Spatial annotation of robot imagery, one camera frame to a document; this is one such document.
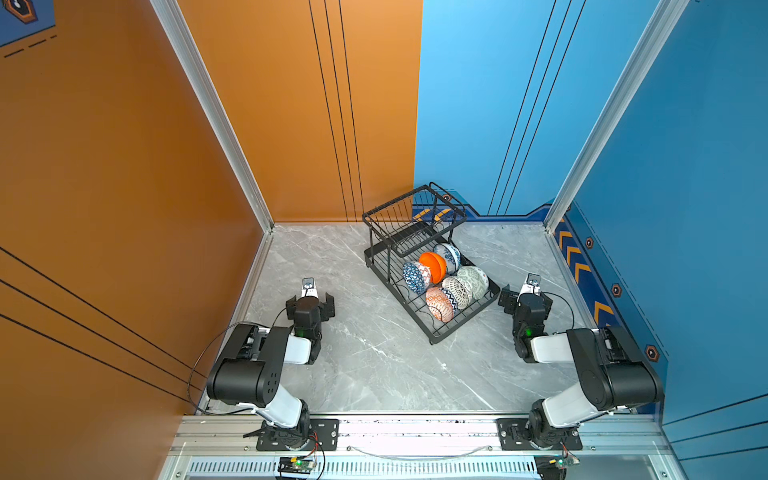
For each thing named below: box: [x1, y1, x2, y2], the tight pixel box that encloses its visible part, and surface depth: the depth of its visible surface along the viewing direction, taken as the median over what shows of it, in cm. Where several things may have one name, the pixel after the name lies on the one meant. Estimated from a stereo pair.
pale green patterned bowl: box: [456, 265, 490, 300], surface depth 101 cm
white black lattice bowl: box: [441, 276, 473, 310], surface depth 98 cm
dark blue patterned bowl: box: [402, 262, 431, 295], surface depth 101 cm
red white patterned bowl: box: [426, 287, 454, 323], surface depth 96 cm
